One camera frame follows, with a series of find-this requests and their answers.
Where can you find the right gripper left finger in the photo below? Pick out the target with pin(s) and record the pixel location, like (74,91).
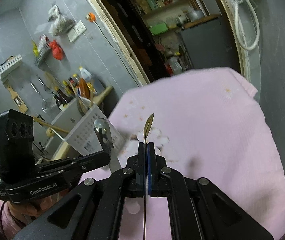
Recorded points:
(92,210)

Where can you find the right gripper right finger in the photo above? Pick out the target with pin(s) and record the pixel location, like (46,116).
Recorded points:
(197,208)

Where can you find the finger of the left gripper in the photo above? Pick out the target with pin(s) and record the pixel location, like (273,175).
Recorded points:
(79,165)

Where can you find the white perforated utensil holder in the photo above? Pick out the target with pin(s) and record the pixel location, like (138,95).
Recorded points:
(81,134)

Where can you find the steel spoon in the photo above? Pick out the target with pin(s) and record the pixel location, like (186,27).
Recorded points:
(103,133)

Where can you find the person's left hand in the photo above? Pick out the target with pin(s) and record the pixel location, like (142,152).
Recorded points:
(35,209)

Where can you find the steel strainer ladle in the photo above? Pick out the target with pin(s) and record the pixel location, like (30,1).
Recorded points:
(47,105)

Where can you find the dark soy sauce bottle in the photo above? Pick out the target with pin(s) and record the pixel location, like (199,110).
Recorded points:
(62,97)

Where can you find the wooden grater paddle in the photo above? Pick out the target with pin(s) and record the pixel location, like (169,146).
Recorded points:
(16,98)

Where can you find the orange sauce pouch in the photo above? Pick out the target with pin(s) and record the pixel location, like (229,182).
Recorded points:
(83,88)

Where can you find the hanging steel spatula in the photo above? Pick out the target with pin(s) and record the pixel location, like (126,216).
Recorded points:
(45,87)

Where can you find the pink tablecloth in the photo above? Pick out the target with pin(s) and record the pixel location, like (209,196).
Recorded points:
(208,124)

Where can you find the large oil jug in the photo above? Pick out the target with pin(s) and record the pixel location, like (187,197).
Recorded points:
(92,79)

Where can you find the red plastic bag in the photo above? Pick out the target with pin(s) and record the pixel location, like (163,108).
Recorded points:
(56,50)

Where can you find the clear bag of dried goods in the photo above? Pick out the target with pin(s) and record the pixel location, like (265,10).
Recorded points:
(60,23)

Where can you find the green box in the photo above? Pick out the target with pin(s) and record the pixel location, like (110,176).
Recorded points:
(158,29)

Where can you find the grey cabinet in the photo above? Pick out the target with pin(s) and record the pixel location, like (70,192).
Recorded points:
(210,45)

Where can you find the wooden storage shelf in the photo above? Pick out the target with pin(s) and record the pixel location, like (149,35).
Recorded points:
(157,2)

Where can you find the steel pot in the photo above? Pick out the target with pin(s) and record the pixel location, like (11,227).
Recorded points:
(194,15)

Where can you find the grey wall shelf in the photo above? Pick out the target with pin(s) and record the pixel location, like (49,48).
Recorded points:
(42,55)

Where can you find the white wall basket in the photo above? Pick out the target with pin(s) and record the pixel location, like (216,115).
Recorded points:
(10,65)

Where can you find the white wall socket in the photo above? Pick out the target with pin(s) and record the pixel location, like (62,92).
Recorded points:
(78,29)

